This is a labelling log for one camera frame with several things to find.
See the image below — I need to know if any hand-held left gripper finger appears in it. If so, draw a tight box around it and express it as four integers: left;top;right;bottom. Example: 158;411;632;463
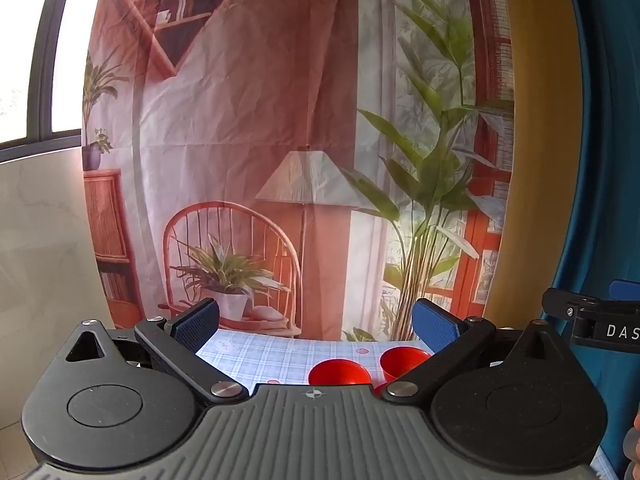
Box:
381;298;577;404

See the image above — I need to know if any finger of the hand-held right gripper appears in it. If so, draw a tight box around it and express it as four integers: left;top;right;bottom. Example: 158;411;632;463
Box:
542;287;602;322
608;279;640;303

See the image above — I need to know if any person's right hand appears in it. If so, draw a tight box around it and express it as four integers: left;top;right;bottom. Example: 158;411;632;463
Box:
622;407;640;480

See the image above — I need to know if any yellow curtain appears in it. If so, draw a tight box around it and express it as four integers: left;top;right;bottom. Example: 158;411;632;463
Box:
482;0;587;332

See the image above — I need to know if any blue curtain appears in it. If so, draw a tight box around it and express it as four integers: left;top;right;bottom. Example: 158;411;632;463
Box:
549;0;640;476

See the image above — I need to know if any printed room backdrop cloth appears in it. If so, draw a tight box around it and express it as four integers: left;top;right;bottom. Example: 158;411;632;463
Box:
80;0;517;343

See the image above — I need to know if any dark window frame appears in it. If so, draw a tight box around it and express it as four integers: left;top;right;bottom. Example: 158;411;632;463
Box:
0;0;83;163

